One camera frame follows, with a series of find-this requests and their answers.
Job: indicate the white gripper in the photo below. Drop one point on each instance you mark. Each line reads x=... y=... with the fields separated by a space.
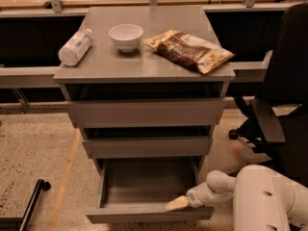
x=193 y=197

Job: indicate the grey bottom drawer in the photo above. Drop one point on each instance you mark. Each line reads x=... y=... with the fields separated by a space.
x=138 y=189

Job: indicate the grey drawer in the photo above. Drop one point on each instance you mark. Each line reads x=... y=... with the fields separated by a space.
x=146 y=113
x=148 y=147
x=138 y=189

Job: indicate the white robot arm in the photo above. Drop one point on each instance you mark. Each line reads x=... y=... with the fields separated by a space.
x=263 y=199

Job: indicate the grey middle drawer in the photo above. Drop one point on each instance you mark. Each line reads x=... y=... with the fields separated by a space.
x=148 y=147

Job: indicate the grey top drawer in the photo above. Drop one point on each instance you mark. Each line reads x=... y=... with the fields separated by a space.
x=146 y=113

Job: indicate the grey drawer cabinet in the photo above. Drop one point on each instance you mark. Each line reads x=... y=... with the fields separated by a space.
x=106 y=74

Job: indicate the black office chair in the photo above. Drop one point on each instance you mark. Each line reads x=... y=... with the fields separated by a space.
x=277 y=117

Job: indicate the brown yellow snack bag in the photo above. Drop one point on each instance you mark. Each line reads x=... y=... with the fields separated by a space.
x=189 y=51

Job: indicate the white bowl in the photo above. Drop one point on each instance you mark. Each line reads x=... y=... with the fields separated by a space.
x=126 y=37

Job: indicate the black metal stand leg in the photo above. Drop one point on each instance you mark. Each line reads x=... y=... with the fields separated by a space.
x=20 y=224

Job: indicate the clear plastic bottle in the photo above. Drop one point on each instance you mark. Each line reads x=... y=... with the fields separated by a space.
x=75 y=48

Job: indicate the grey metal rail frame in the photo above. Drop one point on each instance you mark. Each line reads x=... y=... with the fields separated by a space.
x=31 y=38

